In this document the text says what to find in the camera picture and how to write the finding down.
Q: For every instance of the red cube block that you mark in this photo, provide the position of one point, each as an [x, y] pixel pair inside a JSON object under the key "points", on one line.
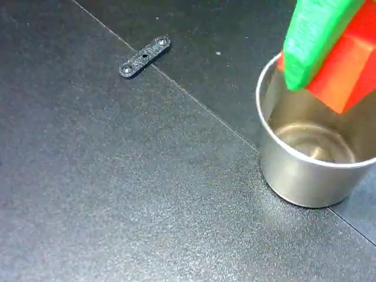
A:
{"points": [[346, 73]]}

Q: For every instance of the stainless steel cup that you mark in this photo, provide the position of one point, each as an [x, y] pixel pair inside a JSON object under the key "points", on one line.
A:
{"points": [[293, 176]]}

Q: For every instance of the black screwed bracket plate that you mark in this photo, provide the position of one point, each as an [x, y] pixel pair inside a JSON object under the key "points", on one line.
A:
{"points": [[144, 57]]}

